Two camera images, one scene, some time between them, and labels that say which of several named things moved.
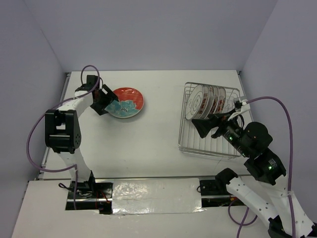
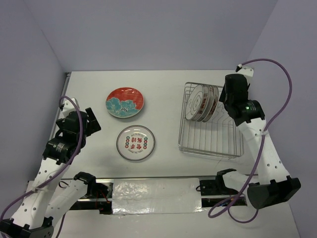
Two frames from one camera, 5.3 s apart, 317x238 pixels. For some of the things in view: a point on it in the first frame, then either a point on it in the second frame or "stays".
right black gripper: x=202 y=125 → x=222 y=95
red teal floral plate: x=131 y=102 stays
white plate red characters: x=221 y=100 → x=135 y=143
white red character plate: x=212 y=93 → x=215 y=105
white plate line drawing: x=194 y=102 stays
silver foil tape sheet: x=155 y=196 stays
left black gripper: x=109 y=97 → x=93 y=125
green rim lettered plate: x=206 y=94 → x=211 y=104
